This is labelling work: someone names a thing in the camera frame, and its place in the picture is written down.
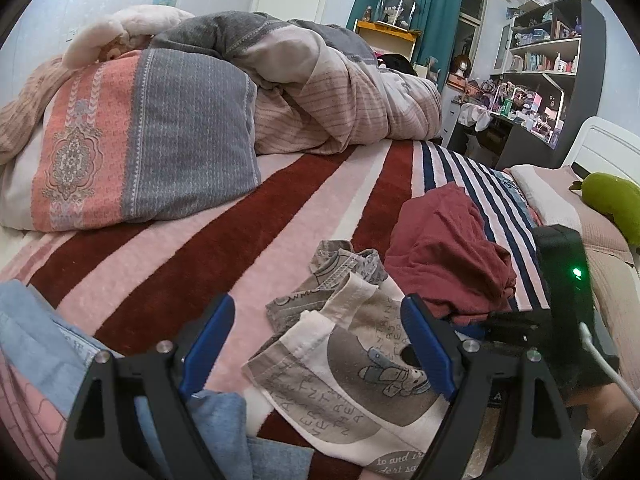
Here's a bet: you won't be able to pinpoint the red pink navy striped blanket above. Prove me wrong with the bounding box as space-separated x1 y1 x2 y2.
0 137 551 480

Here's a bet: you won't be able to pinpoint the pale pink blanket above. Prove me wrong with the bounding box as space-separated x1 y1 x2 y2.
502 164 640 376

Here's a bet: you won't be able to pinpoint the white plush toy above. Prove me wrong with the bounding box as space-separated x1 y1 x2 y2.
62 5 196 68

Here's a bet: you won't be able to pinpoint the person's right hand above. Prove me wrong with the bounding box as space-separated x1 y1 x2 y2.
565 385 636 441

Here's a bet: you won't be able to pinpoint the white headboard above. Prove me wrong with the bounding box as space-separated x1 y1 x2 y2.
560 116 640 181

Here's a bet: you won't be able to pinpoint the light blue denim garment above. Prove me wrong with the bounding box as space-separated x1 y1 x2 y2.
0 280 316 480

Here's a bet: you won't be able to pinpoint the beige knit blanket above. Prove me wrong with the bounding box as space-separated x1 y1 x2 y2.
0 57 76 166

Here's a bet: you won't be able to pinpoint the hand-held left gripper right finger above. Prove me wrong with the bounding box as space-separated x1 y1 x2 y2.
400 294 583 480

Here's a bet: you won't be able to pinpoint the pink wavy print cloth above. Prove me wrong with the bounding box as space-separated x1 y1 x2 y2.
0 350 68 480

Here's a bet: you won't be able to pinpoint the dark grey bookshelf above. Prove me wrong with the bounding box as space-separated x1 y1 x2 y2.
492 0 608 148

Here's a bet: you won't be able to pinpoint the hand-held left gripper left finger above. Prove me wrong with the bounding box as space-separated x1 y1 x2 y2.
56 292 236 480

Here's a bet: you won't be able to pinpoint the beige cartoon print pants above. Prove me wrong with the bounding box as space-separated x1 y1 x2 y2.
241 240 468 480

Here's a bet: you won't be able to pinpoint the grey pink striped duvet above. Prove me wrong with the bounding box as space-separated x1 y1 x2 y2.
150 11 443 156

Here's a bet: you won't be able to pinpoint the green plush toy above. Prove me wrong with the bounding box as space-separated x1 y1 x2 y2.
569 172 640 248

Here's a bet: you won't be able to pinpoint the white cable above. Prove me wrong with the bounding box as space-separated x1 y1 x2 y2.
580 322 633 403

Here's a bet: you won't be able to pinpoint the blue cloth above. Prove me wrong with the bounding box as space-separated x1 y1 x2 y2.
492 170 541 226

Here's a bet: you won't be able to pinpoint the glass display case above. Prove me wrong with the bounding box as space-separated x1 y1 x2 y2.
375 0 420 31

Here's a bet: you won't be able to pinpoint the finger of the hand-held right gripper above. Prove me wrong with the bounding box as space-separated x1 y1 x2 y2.
450 310 553 348

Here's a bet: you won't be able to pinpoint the teal curtain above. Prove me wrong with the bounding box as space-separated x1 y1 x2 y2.
346 0 466 91

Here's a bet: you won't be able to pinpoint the dark red garment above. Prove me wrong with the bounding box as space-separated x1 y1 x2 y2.
384 182 518 323

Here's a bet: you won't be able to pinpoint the orange grey patterned pillow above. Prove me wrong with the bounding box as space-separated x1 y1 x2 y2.
0 49 262 233

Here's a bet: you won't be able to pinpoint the yellow white cabinet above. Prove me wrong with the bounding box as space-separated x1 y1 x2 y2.
354 19 422 63

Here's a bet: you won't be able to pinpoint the mannequin head with wig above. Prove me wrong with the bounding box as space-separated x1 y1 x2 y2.
450 55 473 86

